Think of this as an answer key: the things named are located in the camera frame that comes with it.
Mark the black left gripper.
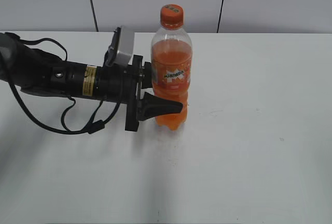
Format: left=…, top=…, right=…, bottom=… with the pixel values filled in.
left=122, top=55, right=183, bottom=132

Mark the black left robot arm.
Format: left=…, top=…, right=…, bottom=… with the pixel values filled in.
left=1, top=27, right=183, bottom=135

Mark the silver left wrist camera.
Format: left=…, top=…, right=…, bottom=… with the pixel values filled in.
left=103, top=25, right=135, bottom=67

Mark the orange Mirinda soda bottle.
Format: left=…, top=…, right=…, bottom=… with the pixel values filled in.
left=150, top=23, right=193, bottom=131

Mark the orange bottle cap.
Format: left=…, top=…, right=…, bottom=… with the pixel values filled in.
left=160, top=4, right=184, bottom=30

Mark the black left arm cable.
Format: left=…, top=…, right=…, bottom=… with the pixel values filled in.
left=0, top=37, right=122, bottom=135

